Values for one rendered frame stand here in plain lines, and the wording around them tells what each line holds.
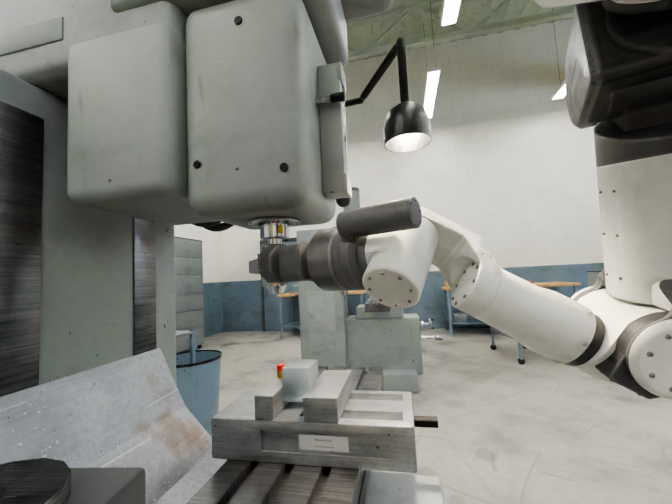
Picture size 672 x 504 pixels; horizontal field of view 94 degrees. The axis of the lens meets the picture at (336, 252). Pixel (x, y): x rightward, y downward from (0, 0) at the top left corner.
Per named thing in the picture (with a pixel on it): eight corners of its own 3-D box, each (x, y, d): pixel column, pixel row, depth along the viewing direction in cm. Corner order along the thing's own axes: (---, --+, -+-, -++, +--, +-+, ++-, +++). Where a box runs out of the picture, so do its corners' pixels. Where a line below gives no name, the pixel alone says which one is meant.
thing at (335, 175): (352, 197, 52) (345, 76, 53) (347, 191, 48) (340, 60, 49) (328, 200, 53) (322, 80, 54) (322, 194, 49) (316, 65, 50)
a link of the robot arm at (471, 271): (386, 229, 44) (475, 273, 43) (363, 273, 39) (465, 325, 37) (403, 195, 39) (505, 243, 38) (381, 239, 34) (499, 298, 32)
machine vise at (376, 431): (414, 427, 62) (410, 370, 63) (417, 474, 48) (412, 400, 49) (251, 419, 69) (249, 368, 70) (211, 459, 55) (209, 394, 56)
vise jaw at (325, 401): (353, 389, 65) (351, 369, 66) (338, 423, 51) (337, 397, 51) (324, 388, 66) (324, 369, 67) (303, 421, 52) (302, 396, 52)
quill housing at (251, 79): (340, 225, 61) (331, 67, 63) (307, 201, 40) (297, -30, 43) (249, 233, 65) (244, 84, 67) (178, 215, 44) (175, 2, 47)
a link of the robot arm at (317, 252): (313, 238, 55) (372, 228, 48) (316, 293, 54) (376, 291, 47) (255, 232, 45) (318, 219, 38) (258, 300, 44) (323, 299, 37)
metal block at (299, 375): (319, 390, 62) (317, 359, 63) (310, 402, 56) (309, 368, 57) (294, 389, 63) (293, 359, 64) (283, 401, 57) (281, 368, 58)
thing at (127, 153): (253, 220, 67) (249, 102, 69) (169, 191, 43) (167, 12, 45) (175, 227, 71) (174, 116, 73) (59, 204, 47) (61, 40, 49)
